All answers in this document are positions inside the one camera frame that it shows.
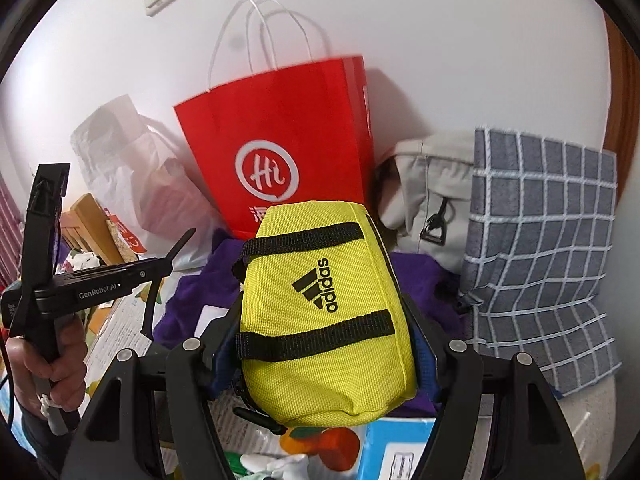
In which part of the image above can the beige canvas bag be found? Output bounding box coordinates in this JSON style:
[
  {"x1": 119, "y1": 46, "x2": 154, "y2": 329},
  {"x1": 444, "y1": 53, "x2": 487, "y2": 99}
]
[{"x1": 378, "y1": 132, "x2": 474, "y2": 273}]

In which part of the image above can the red Hi paper bag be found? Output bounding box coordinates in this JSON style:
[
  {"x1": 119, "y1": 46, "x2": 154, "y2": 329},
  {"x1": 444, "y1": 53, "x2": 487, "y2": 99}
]
[{"x1": 175, "y1": 55, "x2": 374, "y2": 240}]

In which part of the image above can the fruit print tablecloth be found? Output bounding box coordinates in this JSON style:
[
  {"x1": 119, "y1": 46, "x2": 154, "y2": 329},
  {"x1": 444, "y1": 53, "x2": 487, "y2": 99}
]
[{"x1": 0, "y1": 253, "x2": 622, "y2": 480}]

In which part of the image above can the blue tissue pack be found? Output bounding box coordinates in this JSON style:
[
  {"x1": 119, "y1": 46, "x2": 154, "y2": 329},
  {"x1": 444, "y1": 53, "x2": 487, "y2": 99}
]
[{"x1": 356, "y1": 417, "x2": 436, "y2": 480}]

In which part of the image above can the purple towel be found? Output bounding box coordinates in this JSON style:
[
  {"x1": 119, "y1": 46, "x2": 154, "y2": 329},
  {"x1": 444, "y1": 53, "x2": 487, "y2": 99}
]
[{"x1": 152, "y1": 228, "x2": 469, "y2": 420}]

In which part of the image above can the grey checked cushion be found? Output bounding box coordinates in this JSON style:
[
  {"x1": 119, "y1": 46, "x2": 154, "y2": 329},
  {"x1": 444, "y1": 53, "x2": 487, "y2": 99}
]
[{"x1": 460, "y1": 128, "x2": 620, "y2": 396}]

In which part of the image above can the white plastic shopping bag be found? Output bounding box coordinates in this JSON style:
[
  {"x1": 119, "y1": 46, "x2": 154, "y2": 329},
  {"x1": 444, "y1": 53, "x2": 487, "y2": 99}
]
[{"x1": 70, "y1": 96, "x2": 224, "y2": 271}]

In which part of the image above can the person's left hand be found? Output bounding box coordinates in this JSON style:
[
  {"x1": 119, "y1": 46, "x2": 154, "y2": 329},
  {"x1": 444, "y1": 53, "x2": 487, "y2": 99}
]
[{"x1": 5, "y1": 314, "x2": 89, "y2": 420}]

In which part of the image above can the yellow adidas pouch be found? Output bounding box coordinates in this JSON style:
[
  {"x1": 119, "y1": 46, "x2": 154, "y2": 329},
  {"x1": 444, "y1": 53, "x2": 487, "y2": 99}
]
[{"x1": 234, "y1": 200, "x2": 418, "y2": 428}]

